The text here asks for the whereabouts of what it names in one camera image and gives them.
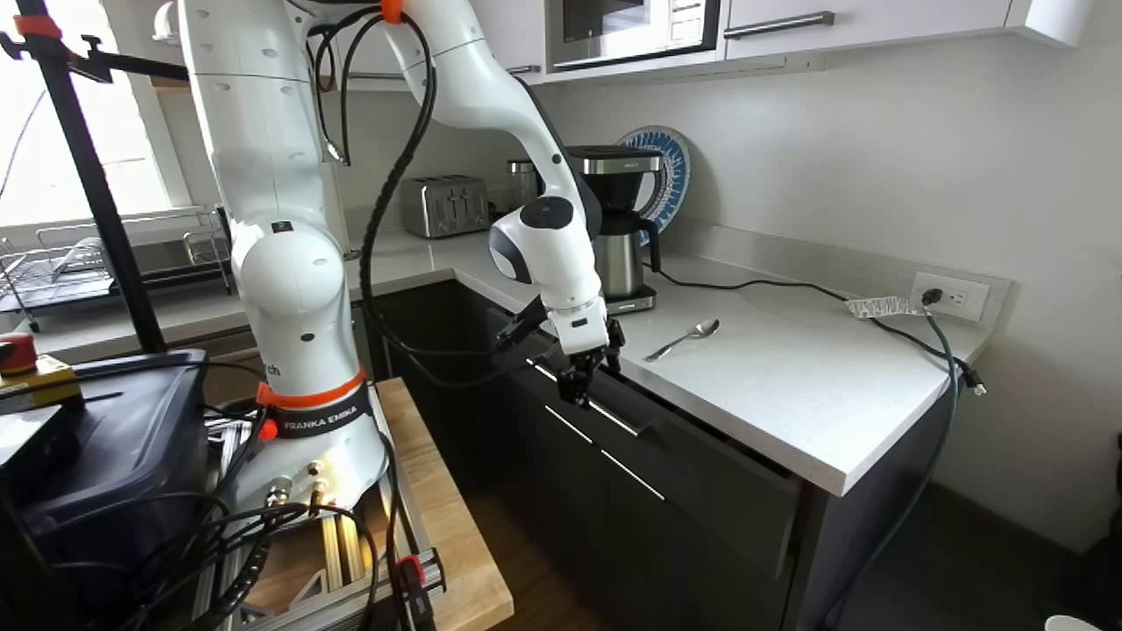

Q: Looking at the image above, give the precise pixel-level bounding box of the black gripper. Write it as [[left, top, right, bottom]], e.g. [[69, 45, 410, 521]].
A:
[[556, 316, 625, 404]]

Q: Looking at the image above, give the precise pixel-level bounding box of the steel drawer handle bar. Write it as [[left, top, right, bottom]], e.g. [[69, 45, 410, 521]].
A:
[[526, 356, 644, 438]]

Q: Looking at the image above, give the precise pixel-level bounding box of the dark grey kitchen drawer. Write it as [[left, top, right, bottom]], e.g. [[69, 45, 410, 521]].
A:
[[493, 330, 808, 583]]

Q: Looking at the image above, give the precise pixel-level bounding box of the silver metal spoon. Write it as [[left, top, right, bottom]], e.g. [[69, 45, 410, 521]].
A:
[[640, 320, 722, 359]]

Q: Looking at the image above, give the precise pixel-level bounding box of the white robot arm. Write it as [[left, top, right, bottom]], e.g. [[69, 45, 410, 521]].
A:
[[170, 0, 609, 507]]

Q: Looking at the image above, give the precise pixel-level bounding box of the lower dark drawer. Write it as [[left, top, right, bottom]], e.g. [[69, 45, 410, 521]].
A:
[[506, 392, 790, 631]]

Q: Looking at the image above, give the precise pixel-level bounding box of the black steel coffee maker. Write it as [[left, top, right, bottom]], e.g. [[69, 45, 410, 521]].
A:
[[507, 143, 668, 320]]

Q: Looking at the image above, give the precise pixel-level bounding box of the silver toaster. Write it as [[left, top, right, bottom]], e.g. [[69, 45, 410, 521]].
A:
[[403, 176, 491, 238]]

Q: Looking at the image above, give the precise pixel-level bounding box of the blue woven round plate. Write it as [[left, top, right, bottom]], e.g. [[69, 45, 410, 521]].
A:
[[625, 126, 694, 232]]

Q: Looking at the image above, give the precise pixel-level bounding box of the stainless steel microwave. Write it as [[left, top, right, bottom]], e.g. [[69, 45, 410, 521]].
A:
[[548, 0, 722, 70]]

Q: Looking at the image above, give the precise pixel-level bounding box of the dish drying rack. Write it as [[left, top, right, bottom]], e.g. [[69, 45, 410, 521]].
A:
[[0, 210, 228, 316]]

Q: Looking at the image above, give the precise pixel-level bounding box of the dark blue storage bin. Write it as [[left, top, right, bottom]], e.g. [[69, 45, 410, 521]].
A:
[[2, 347, 206, 628]]

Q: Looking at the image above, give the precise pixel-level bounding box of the black power cable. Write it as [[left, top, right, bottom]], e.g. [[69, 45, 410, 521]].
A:
[[648, 258, 991, 631]]

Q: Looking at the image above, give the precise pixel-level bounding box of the white wall outlet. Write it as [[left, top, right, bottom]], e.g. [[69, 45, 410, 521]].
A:
[[911, 271, 987, 321]]

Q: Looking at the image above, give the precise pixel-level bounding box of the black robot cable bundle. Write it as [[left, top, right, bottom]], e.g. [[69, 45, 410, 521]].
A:
[[306, 0, 555, 395]]

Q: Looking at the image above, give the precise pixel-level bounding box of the steel cabinet handle right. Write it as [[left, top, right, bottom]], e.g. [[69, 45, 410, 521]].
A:
[[722, 10, 839, 43]]

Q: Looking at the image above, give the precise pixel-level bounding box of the black camera tripod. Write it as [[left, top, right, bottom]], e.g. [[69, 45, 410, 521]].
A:
[[8, 0, 184, 349]]

